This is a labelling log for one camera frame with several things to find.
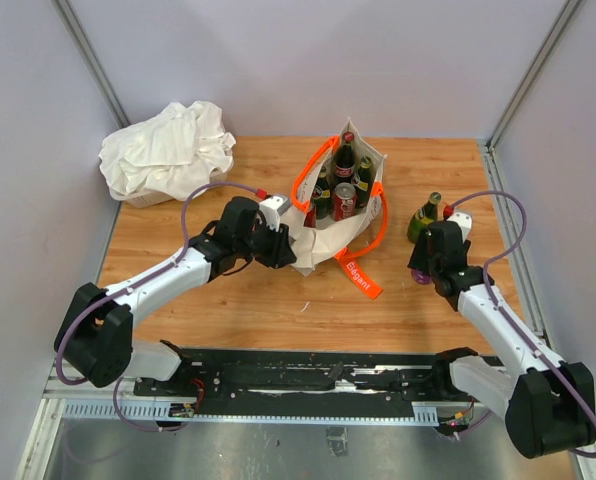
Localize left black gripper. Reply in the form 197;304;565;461
236;217;298;269

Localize purple soda can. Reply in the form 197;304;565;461
411;269;432;285

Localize green bottle gold foil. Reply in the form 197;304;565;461
407;192;442;244

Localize canvas tote bag orange handles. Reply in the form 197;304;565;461
281;121;388;299

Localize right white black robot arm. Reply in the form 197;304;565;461
409;214;596;458

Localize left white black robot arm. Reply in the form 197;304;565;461
54;195;296;396

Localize green bottle left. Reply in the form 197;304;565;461
312;166;332;220

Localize red cola can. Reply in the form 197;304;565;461
332;182;356;221

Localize green bottle right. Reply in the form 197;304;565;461
352;156;373;210

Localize cola glass bottle red cap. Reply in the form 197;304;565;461
332;131;356;187

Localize white crumpled cloth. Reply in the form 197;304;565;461
99;101;236;202

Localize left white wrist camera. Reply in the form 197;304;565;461
259;194;291;231

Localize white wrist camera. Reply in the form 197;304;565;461
259;194;291;231
442;204;473;241

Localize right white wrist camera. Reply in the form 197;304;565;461
442;204;473;241

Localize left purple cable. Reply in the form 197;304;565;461
55;181;264;434

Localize purple cable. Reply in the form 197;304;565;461
55;181;264;434
450;190;596;459

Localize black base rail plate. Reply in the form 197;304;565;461
133;348;472;425

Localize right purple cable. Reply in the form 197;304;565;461
450;190;596;459

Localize right aluminium frame post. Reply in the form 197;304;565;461
488;0;587;144

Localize aluminium frame post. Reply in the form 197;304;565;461
488;0;587;144
51;0;130;128

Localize left aluminium frame post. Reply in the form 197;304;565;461
51;0;130;128

